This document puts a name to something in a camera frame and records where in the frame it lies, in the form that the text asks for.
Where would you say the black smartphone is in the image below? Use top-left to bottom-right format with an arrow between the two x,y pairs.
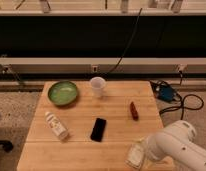
90,118 -> 106,142

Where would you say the blue power box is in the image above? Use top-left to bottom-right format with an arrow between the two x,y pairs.
158,85 -> 174,102

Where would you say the green ceramic bowl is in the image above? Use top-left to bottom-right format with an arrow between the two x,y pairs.
48,81 -> 78,106

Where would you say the black chair base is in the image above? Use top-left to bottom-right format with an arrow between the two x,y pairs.
0,140 -> 14,152

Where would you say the black floor cable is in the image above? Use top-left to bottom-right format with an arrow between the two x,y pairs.
149,79 -> 205,122

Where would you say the white rectangular sponge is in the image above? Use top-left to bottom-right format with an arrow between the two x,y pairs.
126,143 -> 144,170

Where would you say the dark red small object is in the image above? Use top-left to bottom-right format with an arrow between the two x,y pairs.
130,102 -> 139,121

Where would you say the white plastic bottle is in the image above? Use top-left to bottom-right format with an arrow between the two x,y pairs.
45,112 -> 68,141

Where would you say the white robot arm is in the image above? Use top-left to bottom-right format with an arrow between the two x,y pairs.
142,120 -> 206,171

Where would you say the white wall outlet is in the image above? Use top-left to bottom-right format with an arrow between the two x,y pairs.
93,66 -> 98,72

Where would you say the black hanging cable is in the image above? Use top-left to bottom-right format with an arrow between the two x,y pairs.
103,7 -> 144,78

